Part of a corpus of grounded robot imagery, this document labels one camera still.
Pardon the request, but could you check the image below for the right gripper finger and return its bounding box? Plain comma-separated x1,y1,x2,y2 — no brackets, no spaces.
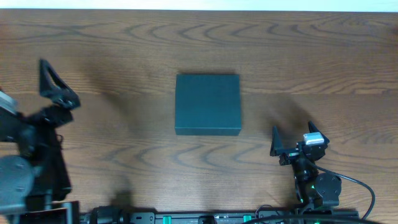
307,121,330,144
270,126,284,157

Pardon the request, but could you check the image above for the dark green box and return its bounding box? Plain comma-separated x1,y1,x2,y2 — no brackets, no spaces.
175,74,242,136

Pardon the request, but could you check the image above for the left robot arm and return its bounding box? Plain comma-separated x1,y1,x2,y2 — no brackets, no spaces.
1,59,80,223

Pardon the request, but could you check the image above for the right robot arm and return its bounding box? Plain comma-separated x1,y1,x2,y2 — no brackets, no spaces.
270,121,341,214

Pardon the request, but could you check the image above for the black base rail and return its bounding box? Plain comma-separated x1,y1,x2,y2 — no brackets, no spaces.
18,200,360,224

